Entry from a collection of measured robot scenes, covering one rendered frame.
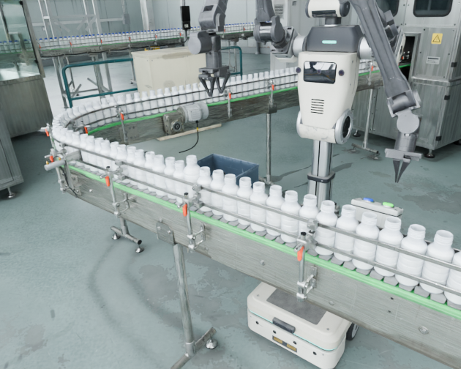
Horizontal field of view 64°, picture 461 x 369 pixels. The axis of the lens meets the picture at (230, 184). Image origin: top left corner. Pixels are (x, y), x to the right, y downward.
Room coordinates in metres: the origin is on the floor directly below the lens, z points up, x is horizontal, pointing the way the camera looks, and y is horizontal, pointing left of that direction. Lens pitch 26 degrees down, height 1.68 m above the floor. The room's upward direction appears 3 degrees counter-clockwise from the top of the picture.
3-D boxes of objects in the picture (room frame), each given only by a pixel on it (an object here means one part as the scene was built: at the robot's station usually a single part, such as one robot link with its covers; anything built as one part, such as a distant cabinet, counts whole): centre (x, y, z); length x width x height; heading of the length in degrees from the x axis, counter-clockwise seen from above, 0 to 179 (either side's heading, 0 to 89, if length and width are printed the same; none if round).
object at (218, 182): (1.18, 0.04, 1.08); 0.06 x 0.06 x 0.17
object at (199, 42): (1.34, 0.06, 1.61); 0.12 x 0.09 x 0.12; 142
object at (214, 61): (1.37, 0.04, 1.51); 0.10 x 0.07 x 0.07; 142
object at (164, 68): (5.62, 0.70, 0.59); 1.10 x 0.62 x 1.18; 123
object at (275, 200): (1.04, -0.14, 1.08); 0.06 x 0.06 x 0.17
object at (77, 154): (1.68, 0.79, 0.96); 0.23 x 0.10 x 0.27; 141
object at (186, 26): (7.43, 0.69, 1.55); 0.17 x 0.15 x 0.42; 123
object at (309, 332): (1.62, -0.44, 0.24); 0.68 x 0.53 x 0.41; 141
